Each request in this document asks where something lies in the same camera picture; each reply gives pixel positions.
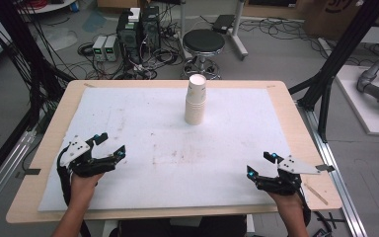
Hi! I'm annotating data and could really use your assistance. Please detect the black metal frame post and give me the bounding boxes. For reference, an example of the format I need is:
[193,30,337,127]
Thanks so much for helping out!
[288,0,379,143]
[0,0,77,132]

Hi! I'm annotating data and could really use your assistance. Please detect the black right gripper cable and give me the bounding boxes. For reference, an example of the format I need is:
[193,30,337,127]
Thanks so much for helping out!
[299,193,312,229]

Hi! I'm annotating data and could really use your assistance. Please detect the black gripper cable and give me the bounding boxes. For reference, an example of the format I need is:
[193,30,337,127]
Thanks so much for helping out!
[56,146,92,237]
[299,193,312,229]

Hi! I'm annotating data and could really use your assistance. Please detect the person's dark trousers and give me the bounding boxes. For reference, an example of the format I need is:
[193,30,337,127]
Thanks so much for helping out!
[109,214,249,237]

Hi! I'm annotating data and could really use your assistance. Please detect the cardboard box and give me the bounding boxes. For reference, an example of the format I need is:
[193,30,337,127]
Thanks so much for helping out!
[303,0,379,41]

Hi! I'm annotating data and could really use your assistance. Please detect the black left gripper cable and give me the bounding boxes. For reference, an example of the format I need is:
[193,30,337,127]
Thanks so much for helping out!
[56,146,92,237]

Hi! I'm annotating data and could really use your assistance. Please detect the loose black floor cables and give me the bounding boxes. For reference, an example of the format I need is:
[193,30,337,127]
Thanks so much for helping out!
[239,17,331,61]

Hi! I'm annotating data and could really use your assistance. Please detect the black computer tower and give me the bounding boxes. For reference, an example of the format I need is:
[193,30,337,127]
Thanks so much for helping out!
[140,5,162,51]
[115,11,143,64]

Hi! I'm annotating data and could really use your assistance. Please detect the stack of paper cups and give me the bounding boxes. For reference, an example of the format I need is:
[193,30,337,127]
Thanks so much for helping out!
[184,73,208,126]

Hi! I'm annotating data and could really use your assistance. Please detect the black tape piece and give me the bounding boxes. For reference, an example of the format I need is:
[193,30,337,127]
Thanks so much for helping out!
[315,163,337,173]
[15,168,42,180]

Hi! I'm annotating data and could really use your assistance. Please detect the black round stool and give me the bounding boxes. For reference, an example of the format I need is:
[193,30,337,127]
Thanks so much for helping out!
[181,28,227,81]

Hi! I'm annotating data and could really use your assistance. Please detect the aluminium rail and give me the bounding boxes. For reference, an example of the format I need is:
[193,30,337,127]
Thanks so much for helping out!
[0,128,38,219]
[296,101,370,237]

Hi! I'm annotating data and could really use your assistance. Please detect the person's left hand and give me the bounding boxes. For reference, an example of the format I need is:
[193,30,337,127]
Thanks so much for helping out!
[69,172,105,208]

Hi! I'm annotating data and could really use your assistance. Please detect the white metal stand leg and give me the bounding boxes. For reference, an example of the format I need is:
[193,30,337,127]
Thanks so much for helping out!
[229,0,250,62]

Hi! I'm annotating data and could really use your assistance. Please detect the grey power supply unit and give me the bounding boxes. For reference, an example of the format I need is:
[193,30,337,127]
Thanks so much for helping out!
[104,35,119,62]
[92,35,109,62]

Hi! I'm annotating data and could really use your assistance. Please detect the light wooden table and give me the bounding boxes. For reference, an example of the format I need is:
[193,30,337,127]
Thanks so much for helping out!
[5,79,343,225]

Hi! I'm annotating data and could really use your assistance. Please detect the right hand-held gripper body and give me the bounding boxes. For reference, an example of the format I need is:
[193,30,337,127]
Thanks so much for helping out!
[256,155,322,197]

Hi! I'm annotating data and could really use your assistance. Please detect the white foam mat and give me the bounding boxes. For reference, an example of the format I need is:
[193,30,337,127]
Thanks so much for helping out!
[38,86,310,212]

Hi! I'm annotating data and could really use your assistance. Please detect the small white box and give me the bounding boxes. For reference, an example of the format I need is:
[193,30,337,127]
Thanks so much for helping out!
[127,7,142,24]

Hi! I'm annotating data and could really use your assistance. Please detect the thin wooden stick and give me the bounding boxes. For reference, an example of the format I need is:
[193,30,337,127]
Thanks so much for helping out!
[303,182,330,206]

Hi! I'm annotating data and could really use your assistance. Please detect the flat black device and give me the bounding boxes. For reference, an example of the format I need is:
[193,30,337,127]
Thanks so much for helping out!
[211,14,237,35]

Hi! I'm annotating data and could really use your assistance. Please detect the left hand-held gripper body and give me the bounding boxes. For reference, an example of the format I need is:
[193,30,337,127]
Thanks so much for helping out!
[57,134,118,179]

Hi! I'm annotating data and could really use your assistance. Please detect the person's right hand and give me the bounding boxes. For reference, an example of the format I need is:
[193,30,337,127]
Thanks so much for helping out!
[267,192,306,215]

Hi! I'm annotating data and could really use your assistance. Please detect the tangle of floor cables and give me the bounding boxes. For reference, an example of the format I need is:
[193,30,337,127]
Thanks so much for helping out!
[76,29,186,81]

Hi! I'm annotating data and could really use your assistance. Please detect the white platform board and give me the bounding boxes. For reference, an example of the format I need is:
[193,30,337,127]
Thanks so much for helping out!
[335,64,379,137]

